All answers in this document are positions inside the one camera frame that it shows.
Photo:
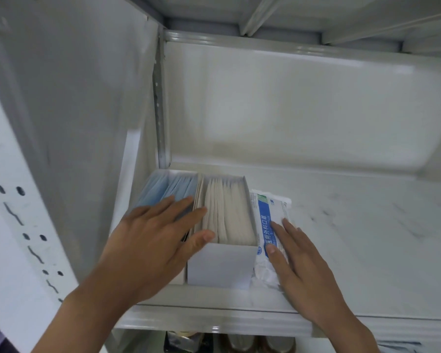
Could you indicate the person's right hand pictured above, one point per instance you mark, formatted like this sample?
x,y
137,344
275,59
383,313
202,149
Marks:
x,y
305,275

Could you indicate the person's left hand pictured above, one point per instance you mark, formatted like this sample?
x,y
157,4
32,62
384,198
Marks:
x,y
150,249

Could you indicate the white metal shelf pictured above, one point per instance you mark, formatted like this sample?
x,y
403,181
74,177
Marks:
x,y
352,235

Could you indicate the stack of blue masks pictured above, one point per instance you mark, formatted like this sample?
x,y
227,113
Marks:
x,y
176,187

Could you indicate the white mask box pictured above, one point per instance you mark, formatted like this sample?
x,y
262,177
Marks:
x,y
147,180
220,266

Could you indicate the white packaged mask bag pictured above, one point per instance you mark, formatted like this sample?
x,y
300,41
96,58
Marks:
x,y
266,209

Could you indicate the brown glass jar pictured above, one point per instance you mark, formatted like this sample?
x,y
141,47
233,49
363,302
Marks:
x,y
279,345
239,344

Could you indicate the yellow filled jar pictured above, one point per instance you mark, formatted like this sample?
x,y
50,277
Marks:
x,y
187,343

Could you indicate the clear utensil pack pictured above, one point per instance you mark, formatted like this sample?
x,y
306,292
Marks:
x,y
398,347

